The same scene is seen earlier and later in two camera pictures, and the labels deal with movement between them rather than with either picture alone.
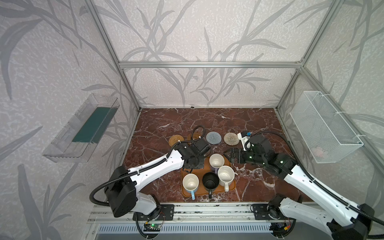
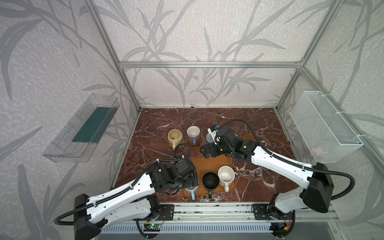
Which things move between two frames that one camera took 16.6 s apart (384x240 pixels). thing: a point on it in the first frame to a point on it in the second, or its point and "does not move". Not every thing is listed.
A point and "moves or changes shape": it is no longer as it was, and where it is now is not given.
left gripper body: [199, 150] to [191, 179]
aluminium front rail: [184, 213] does not move
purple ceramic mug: [216, 161] to [193, 134]
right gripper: [237, 155] to [210, 149]
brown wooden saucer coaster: [194, 136] moves or changes shape
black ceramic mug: [210, 181] does not move
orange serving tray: [207, 168] does not move
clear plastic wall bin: [75, 141] does not move
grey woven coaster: [213, 138] does not move
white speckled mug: [226, 175] does not move
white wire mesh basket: [325, 134] does not move
